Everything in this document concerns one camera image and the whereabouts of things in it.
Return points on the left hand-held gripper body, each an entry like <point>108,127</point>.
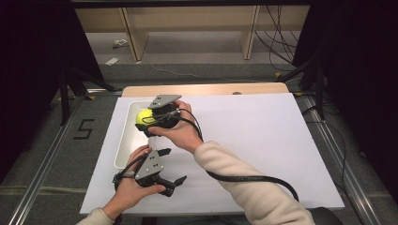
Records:
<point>150,167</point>

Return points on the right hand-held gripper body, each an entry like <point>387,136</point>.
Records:
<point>165,117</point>

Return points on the yellow tennis ball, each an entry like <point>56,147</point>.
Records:
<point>143,116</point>

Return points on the white plastic bin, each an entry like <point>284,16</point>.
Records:
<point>131,140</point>

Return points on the person's right hand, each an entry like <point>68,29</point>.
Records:
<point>184,134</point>

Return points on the person's left hand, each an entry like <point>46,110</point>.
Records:
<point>128,190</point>

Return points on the light wooden table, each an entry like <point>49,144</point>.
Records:
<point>203,89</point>

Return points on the white flat floor item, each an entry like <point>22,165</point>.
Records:
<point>112,61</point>

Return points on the small pale floor item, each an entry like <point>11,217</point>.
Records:
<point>120,43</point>

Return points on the black metal stand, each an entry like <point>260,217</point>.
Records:
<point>319,84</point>
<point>64,93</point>

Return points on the light wooden desk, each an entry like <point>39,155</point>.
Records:
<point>187,18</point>

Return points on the black curtain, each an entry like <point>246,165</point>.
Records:
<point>31,62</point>
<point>359,62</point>

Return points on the metal floor rail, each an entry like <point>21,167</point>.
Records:
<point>341,165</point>
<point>40,172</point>

